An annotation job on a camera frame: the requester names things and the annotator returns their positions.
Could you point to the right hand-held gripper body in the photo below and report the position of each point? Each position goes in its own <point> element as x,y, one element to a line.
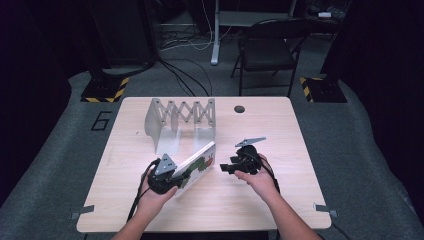
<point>250,161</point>

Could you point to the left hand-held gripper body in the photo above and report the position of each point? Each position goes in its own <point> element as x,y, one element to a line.
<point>160,181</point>

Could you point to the white caterpillar picture book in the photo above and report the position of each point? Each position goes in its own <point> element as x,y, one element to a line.
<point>201,160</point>

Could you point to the grey expandable metal book rack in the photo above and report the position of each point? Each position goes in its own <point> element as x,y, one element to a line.
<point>160,130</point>

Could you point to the person's left hand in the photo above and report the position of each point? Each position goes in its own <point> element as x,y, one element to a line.
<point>151,203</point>

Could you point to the person's right hand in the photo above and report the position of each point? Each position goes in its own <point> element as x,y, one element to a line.
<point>261,183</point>

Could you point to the black stand base hazard stripes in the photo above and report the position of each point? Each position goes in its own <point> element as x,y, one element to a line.
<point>325,90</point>
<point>103,90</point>

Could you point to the black folding chair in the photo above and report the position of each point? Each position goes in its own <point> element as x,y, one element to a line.
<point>266,55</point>

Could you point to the white standing desk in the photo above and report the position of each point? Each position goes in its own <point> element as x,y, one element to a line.
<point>215,40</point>

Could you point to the large black cabinet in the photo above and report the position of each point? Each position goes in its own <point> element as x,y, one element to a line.
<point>126,33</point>

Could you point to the small white device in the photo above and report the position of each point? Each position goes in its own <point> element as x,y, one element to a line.
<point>324,14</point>

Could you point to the grey metal table bracket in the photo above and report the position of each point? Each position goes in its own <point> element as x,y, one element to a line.
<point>83,210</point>
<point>325,209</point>

